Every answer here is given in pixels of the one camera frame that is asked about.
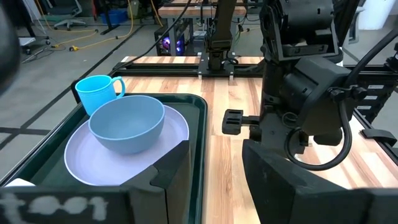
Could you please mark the lavender plate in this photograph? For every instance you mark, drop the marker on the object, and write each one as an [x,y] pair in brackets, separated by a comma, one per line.
[93,161]

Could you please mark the blue storage bin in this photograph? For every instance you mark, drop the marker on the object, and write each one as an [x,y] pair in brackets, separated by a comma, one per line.
[113,17]

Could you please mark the white container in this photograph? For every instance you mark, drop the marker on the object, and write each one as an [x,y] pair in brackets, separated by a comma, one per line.
[373,15]

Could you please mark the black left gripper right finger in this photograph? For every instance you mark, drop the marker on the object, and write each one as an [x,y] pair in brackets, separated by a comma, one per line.
[280,193]

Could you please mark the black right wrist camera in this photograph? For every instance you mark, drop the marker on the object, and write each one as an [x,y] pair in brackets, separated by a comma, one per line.
[317,93]

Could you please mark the wooden workbench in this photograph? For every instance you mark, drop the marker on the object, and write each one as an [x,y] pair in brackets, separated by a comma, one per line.
[186,12]

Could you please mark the computer with purple light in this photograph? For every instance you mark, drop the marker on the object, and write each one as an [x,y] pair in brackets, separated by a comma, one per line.
[172,46]

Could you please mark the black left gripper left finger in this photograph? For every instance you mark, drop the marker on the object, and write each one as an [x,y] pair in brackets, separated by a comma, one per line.
[174,193]

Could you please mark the black table clamp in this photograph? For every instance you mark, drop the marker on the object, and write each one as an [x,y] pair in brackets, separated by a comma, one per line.
[377,135]

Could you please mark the blue bowl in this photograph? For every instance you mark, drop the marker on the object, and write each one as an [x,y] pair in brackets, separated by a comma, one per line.
[127,124]

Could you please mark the cyan mug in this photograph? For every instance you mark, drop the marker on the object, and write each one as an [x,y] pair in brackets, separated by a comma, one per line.
[93,93]

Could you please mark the office chair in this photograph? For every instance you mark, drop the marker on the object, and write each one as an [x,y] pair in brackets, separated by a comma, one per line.
[70,22]

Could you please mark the dark green plastic tray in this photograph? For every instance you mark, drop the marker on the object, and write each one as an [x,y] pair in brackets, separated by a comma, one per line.
[196,130]

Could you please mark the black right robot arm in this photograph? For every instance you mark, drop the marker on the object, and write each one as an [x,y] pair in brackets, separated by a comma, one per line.
[222,31]

